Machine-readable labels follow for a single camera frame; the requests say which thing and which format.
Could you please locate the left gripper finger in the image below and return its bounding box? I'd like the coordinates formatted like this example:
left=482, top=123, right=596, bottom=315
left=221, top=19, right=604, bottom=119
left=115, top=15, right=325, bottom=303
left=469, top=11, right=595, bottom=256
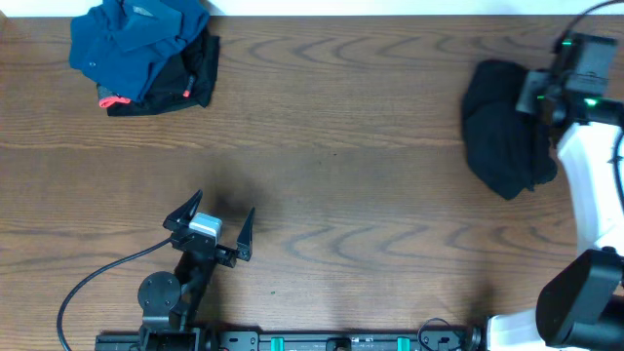
left=163, top=189, right=203, bottom=231
left=237, top=208, right=255, bottom=261

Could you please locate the black t-shirt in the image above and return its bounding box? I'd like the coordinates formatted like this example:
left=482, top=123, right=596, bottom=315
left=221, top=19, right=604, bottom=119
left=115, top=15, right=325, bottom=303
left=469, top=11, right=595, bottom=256
left=460, top=59, right=558, bottom=200

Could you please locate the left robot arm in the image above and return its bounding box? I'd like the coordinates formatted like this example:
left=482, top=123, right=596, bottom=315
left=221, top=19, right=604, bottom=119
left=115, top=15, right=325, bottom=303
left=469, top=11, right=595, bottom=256
left=134, top=191, right=255, bottom=351

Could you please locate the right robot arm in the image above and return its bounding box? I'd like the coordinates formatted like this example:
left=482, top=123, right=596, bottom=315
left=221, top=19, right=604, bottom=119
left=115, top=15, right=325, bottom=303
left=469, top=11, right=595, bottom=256
left=482, top=96, right=623, bottom=350

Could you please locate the black folded garment red trim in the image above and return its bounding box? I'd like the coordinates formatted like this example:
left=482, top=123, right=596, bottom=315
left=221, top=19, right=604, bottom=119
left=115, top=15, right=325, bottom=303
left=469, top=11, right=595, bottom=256
left=97, top=29, right=220, bottom=117

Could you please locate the blue polo shirt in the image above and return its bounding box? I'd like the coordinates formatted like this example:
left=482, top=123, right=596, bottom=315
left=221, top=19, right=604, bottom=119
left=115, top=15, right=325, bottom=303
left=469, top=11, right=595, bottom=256
left=69, top=0, right=210, bottom=101

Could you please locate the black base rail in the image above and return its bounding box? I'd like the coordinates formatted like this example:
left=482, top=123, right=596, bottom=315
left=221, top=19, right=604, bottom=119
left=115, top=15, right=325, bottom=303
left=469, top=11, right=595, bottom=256
left=95, top=327, right=485, bottom=351

